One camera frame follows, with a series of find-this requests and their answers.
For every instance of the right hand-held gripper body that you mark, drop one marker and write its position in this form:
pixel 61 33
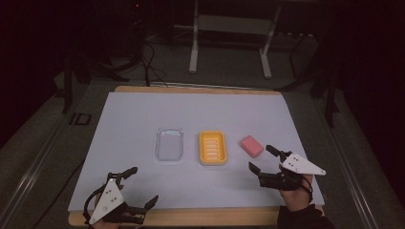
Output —
pixel 291 173

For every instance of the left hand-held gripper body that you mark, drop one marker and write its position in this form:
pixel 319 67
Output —
pixel 108 198

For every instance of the pink soap bar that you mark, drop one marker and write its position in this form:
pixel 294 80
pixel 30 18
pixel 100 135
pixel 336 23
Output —
pixel 251 146

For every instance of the yellow soap dish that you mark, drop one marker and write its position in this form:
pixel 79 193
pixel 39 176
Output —
pixel 212 148

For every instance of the clear plastic lid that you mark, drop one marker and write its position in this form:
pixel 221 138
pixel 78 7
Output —
pixel 169 144

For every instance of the person's right hand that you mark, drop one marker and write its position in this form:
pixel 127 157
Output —
pixel 297 195

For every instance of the person's left hand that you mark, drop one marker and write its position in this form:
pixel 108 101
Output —
pixel 110 222

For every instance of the wooden table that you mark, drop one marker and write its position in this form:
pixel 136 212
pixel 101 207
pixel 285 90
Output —
pixel 197 216

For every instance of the white table mat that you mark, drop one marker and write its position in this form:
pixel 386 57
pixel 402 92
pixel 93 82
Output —
pixel 191 127

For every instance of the black stand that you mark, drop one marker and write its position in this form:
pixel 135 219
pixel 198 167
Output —
pixel 318 70
pixel 86 63

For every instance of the white metal stand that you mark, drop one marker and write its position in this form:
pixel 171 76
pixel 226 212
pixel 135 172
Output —
pixel 232 28

